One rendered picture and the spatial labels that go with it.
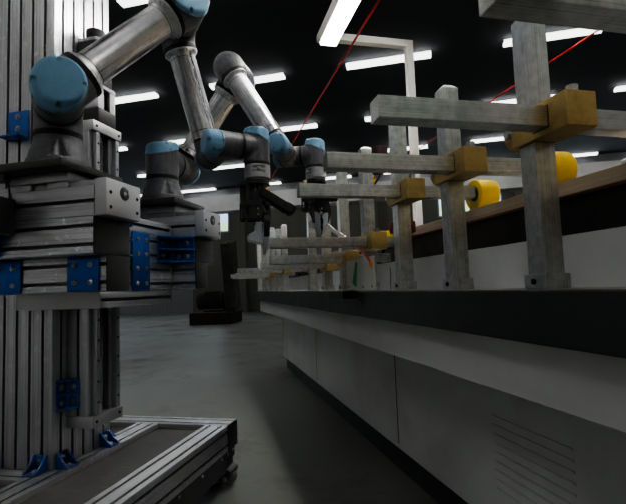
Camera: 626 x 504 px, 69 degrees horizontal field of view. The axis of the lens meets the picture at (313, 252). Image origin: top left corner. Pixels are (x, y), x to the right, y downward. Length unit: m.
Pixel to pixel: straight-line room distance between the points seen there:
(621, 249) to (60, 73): 1.20
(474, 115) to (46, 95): 0.92
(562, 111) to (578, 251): 0.37
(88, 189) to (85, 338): 0.50
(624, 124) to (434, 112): 0.31
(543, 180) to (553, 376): 0.29
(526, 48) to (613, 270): 0.41
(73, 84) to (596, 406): 1.18
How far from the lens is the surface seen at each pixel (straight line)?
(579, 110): 0.74
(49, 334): 1.53
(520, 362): 0.85
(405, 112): 0.64
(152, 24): 1.37
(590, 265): 1.00
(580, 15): 0.48
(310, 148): 1.72
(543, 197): 0.77
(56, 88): 1.23
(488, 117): 0.70
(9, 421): 1.66
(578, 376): 0.76
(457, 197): 0.98
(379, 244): 1.35
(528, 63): 0.82
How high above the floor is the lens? 0.71
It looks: 4 degrees up
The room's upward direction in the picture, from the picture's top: 2 degrees counter-clockwise
